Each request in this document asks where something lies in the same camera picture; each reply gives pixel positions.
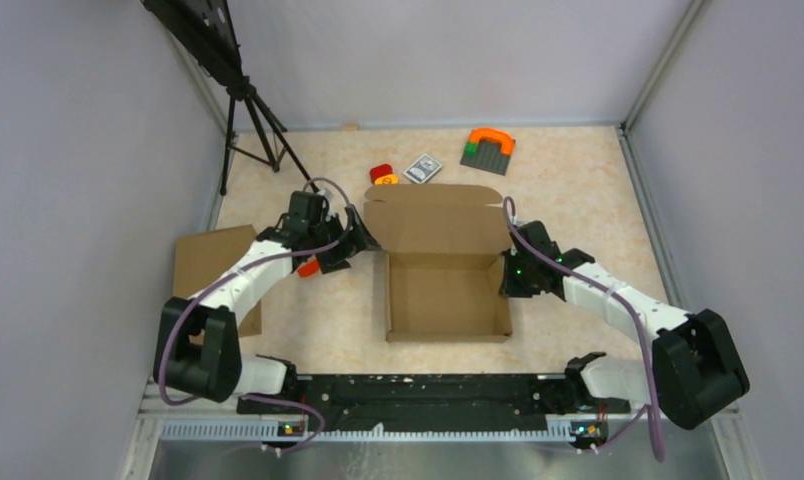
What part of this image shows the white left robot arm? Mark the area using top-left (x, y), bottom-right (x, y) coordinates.
top-left (153, 191), bottom-right (379, 414)

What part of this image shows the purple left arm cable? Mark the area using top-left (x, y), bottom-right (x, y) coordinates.
top-left (156, 176), bottom-right (350, 457)

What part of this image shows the orange rectangular block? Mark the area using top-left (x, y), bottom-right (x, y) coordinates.
top-left (297, 259), bottom-right (321, 278)

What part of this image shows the small folded cardboard box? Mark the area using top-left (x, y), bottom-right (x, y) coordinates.
top-left (172, 225), bottom-right (257, 299)

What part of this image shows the blue playing card box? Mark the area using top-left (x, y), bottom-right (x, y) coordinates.
top-left (403, 154), bottom-right (443, 184)

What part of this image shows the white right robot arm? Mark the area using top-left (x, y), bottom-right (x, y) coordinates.
top-left (500, 221), bottom-right (751, 430)

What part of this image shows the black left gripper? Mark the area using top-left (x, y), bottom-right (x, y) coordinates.
top-left (308, 204), bottom-right (379, 273)

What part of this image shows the orange arch toy block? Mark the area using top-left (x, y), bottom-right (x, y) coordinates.
top-left (466, 127), bottom-right (515, 156)

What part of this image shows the grey lego base plate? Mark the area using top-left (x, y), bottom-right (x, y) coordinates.
top-left (460, 141), bottom-right (511, 176)

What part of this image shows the green small toy brick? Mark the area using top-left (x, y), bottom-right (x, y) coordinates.
top-left (464, 142), bottom-right (479, 155)

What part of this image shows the red oval plastic block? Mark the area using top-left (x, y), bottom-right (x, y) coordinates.
top-left (369, 163), bottom-right (394, 184)

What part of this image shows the yellow oval toy block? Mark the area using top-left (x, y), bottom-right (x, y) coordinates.
top-left (374, 174), bottom-right (399, 185)

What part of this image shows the large cardboard box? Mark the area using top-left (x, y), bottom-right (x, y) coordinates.
top-left (363, 184), bottom-right (513, 343)

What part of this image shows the black tripod stand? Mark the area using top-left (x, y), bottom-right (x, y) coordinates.
top-left (143, 0), bottom-right (311, 196)

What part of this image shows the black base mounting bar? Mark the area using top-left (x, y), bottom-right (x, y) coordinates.
top-left (236, 374), bottom-right (631, 433)

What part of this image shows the aluminium front rail frame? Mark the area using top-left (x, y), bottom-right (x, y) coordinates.
top-left (121, 374), bottom-right (764, 479)

